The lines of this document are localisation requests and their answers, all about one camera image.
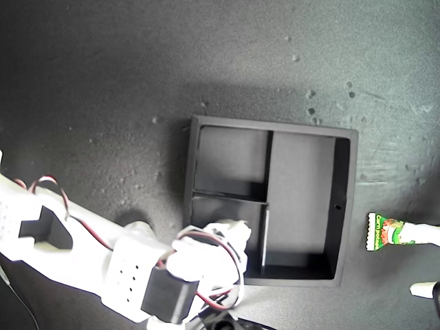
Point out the green printed snack bar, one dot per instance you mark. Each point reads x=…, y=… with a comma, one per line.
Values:
x=378, y=231

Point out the white tape roll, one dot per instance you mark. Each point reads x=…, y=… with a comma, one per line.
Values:
x=139, y=227

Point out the black tray with wells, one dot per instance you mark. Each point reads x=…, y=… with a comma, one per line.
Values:
x=302, y=192

